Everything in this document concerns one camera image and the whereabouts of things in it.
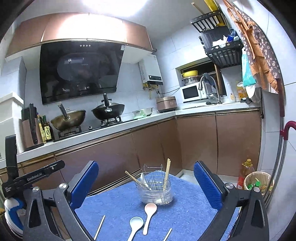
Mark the wooden chopstick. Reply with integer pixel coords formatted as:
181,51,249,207
162,158,170,190
163,228,172,241
163,158,171,190
125,170,147,188
94,215,105,240

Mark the pink ceramic spoon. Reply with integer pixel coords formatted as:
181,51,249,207
143,203,157,235

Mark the light blue ceramic spoon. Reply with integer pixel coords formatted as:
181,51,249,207
127,216,144,241

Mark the white ceramic spoon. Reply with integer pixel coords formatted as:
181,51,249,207
140,173,151,190

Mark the chrome kitchen faucet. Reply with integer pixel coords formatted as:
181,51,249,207
198,73,222,104

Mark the left hand blue white glove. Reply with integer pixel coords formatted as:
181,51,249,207
4,197,26,238

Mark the cooking oil bottle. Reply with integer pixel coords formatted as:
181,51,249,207
236,159,255,189

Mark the blue terry towel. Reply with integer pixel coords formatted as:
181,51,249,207
75,176,217,240

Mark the wicker waste basket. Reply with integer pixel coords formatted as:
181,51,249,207
243,171,274,195

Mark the brown thermos kettle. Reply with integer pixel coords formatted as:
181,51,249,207
21,103,44,151

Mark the olive oil bottle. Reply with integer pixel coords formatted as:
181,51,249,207
38,115,54,143

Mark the bronze wok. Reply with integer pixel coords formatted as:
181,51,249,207
51,102,86,131

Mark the black wok with lid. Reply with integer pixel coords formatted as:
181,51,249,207
92,93,125,121

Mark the brown rice cooker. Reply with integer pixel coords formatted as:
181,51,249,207
156,96,178,113

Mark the white microwave oven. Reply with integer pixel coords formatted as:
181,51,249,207
180,82,207,103

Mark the steel bowl on counter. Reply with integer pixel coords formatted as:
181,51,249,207
133,108,153,116

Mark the teal hanging cloth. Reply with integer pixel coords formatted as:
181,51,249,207
241,48,256,87

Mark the yellow bowl on shelf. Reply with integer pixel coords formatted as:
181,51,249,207
182,70,198,78

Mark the black range hood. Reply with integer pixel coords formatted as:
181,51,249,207
39,41,125,104

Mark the white gas water heater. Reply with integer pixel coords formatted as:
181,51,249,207
138,54,163,85

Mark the orange patterned apron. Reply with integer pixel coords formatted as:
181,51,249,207
224,1,283,94

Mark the clear wire utensil holder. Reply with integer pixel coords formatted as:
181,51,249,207
135,164,174,205

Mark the red handled umbrella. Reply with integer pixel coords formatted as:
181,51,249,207
280,120,296,141

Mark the black wall dish rack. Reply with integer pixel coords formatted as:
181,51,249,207
190,10,243,69

